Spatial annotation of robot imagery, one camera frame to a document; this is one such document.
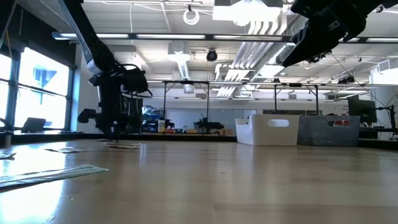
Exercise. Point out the large bright window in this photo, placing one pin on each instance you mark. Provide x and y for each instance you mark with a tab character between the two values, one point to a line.
43	93

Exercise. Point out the black background robot arm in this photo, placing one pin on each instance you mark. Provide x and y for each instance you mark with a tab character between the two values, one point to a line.
208	125

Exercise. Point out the white ceiling light panel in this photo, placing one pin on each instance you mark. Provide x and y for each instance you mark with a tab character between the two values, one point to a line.
245	11

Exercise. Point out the black metal background frame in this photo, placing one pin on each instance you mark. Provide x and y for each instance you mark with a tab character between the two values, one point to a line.
186	82

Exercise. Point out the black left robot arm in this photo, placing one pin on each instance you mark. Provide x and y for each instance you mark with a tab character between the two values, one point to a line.
93	46

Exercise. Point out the black round ceiling lamp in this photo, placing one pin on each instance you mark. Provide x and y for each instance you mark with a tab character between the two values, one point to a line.
211	55

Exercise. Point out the white plastic bin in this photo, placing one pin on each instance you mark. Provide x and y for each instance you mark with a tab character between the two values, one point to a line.
258	133

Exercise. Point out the dark laptop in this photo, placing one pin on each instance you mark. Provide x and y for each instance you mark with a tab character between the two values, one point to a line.
34	124

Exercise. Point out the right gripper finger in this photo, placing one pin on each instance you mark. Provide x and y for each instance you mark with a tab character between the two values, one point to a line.
300	45
311	51

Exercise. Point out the white ceiling duct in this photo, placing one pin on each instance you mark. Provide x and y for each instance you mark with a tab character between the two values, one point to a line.
178	59

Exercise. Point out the black computer monitor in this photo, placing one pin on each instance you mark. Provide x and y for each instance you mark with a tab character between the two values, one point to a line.
136	108
362	109

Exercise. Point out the white yellow carton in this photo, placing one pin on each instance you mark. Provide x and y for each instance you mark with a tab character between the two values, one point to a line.
161	126

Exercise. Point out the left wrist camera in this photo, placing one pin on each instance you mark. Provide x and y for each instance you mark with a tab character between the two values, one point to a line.
135	81

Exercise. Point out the black overhead rig camera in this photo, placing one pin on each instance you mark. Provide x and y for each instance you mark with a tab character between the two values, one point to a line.
317	58

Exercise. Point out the grey plastic bin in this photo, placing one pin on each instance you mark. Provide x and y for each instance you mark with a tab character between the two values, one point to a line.
317	135

